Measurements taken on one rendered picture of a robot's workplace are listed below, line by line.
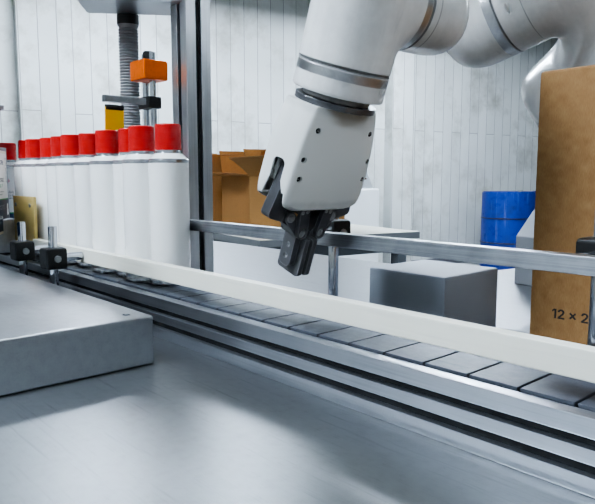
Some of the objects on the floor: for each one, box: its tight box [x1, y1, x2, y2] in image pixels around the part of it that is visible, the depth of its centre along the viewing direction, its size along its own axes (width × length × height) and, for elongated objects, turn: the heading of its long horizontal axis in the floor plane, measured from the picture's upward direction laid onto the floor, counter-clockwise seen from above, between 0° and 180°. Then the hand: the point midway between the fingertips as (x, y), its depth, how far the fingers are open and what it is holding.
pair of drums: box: [480, 190, 536, 270], centre depth 727 cm, size 73×123×87 cm
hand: (296, 251), depth 63 cm, fingers closed
